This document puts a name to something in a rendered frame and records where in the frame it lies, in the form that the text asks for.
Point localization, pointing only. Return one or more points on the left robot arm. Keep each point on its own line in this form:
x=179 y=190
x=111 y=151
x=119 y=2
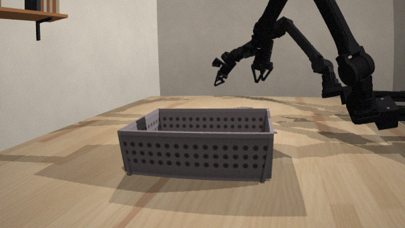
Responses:
x=355 y=72

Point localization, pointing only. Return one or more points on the grey perforated basket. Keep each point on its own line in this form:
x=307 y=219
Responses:
x=217 y=144

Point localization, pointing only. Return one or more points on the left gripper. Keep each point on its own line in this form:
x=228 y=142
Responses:
x=262 y=66

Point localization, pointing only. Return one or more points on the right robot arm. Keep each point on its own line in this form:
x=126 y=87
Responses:
x=318 y=63

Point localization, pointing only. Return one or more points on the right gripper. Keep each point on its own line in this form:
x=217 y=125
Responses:
x=225 y=75

